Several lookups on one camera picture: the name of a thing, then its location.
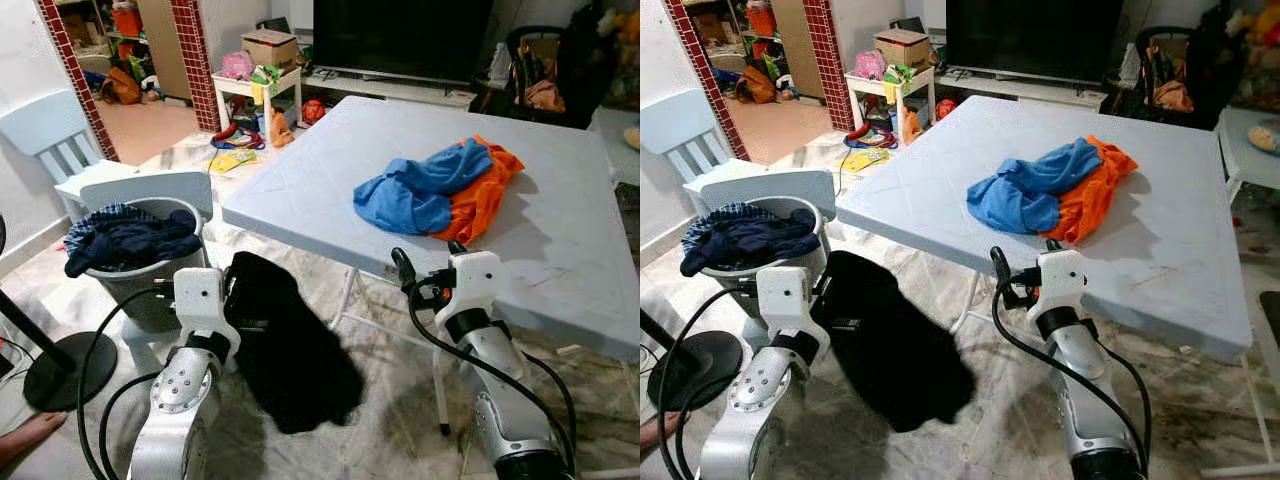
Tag orange bag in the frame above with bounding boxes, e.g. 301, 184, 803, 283
1151, 79, 1198, 114
522, 77, 569, 114

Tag black garment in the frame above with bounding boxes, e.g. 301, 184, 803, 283
811, 250, 978, 435
221, 250, 367, 437

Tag black flat television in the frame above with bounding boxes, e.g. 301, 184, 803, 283
944, 0, 1121, 85
311, 0, 497, 87

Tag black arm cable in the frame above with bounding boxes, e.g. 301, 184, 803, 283
392, 250, 579, 471
655, 285, 766, 480
76, 285, 181, 480
990, 250, 1153, 471

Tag yellow picture book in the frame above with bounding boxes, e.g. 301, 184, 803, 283
841, 147, 893, 173
207, 149, 260, 175

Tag small white kids table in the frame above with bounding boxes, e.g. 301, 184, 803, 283
844, 66, 939, 133
211, 66, 304, 133

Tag light blue kids chair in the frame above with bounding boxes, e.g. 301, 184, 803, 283
0, 89, 103, 193
640, 87, 733, 186
682, 160, 839, 226
53, 160, 217, 376

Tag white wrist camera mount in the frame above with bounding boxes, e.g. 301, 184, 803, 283
1029, 249, 1089, 321
434, 250, 502, 323
172, 266, 230, 346
754, 265, 814, 346

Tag black standing fan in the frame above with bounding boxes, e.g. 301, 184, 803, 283
640, 308, 745, 414
0, 215, 120, 414

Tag blue garment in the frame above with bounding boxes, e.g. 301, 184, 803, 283
352, 137, 494, 237
965, 137, 1105, 237

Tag person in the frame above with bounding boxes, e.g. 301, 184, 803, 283
0, 411, 70, 469
640, 413, 669, 456

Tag black chair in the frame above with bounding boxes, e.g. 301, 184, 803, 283
1133, 3, 1251, 119
503, 3, 623, 131

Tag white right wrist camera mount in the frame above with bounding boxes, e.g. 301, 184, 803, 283
434, 250, 502, 323
1029, 249, 1089, 321

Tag brown bag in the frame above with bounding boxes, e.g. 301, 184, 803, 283
99, 64, 144, 107
734, 64, 780, 107

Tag brown cardboard box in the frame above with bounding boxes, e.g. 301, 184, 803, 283
872, 27, 934, 73
239, 27, 300, 73

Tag white side table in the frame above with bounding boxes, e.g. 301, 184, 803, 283
1213, 104, 1280, 261
588, 104, 641, 191

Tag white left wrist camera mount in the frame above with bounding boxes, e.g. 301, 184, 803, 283
754, 265, 814, 346
172, 266, 230, 346

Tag green and yellow cloth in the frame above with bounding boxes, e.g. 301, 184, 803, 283
882, 64, 919, 103
249, 64, 287, 103

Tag white television stand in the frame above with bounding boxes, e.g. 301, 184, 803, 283
933, 64, 1113, 111
298, 66, 483, 111

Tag navy clothes pile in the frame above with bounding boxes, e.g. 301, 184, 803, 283
679, 203, 823, 280
63, 203, 203, 280

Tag orange garment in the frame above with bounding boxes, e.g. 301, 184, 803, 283
1040, 134, 1141, 247
428, 134, 527, 247

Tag red and blue bag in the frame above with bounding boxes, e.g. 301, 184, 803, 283
843, 119, 901, 152
209, 119, 267, 152

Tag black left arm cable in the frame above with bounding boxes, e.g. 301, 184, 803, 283
655, 285, 766, 480
76, 285, 181, 480

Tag grey laundry bucket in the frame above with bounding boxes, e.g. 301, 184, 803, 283
688, 196, 833, 306
75, 196, 213, 336

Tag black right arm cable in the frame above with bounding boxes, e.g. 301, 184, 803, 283
392, 250, 579, 471
990, 250, 1153, 471

